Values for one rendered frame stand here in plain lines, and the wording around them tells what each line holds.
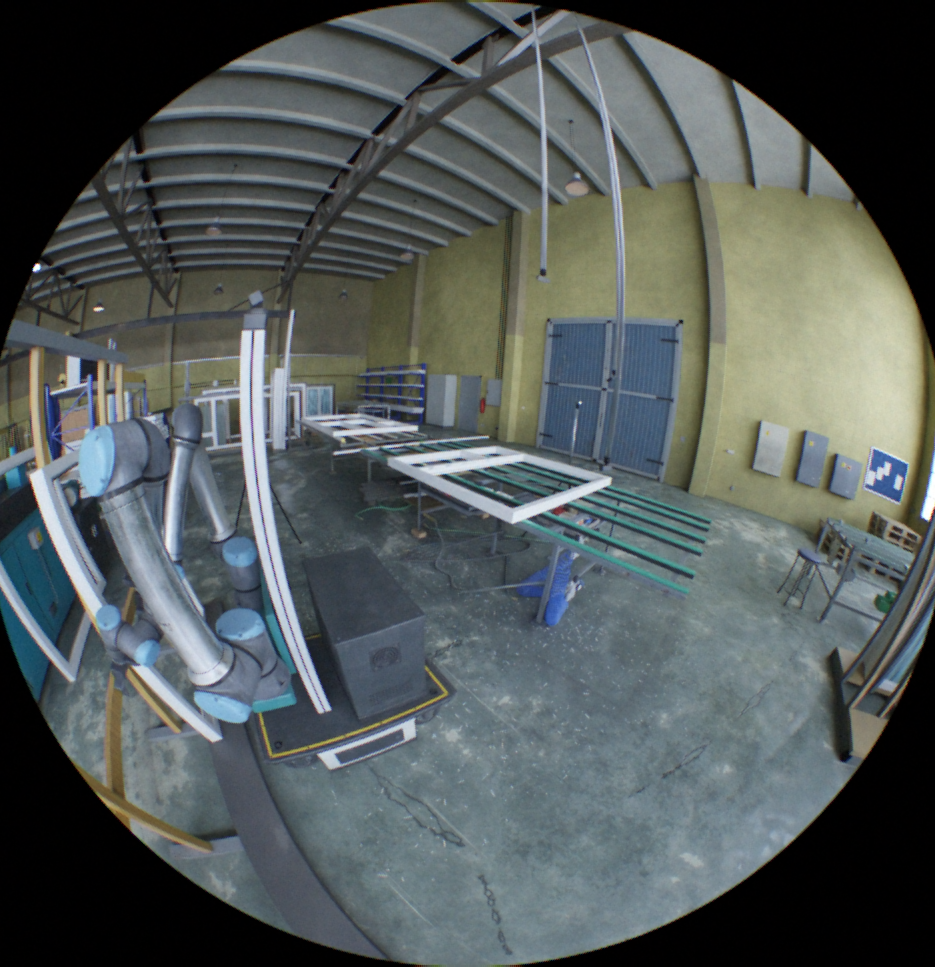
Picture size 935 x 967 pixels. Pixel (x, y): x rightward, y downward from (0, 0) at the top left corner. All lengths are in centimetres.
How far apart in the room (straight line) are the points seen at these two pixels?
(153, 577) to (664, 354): 835
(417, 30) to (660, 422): 987
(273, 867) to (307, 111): 1023
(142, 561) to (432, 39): 768
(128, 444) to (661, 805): 225
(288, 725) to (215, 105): 993
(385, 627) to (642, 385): 779
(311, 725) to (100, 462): 122
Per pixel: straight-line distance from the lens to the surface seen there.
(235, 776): 182
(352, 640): 105
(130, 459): 69
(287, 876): 165
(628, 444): 826
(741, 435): 790
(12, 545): 316
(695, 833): 197
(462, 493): 204
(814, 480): 805
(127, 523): 69
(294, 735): 149
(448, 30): 747
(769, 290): 869
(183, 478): 124
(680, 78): 806
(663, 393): 804
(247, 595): 142
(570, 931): 170
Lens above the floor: 159
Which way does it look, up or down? 17 degrees down
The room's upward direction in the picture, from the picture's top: 4 degrees clockwise
